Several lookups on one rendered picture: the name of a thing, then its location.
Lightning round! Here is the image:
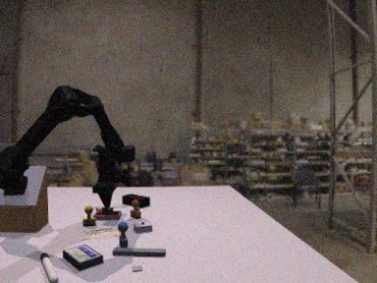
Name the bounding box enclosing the black stamp pad tin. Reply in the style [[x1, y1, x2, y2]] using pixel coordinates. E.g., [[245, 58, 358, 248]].
[[63, 245, 104, 271]]

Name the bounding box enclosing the dark red ink pad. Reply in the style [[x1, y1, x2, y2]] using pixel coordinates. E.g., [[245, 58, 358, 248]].
[[92, 210, 122, 220]]

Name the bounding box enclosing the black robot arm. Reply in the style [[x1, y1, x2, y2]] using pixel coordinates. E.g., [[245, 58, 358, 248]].
[[0, 85, 135, 197]]

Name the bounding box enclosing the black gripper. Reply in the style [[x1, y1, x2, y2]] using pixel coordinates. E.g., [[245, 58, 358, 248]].
[[93, 164, 120, 209]]

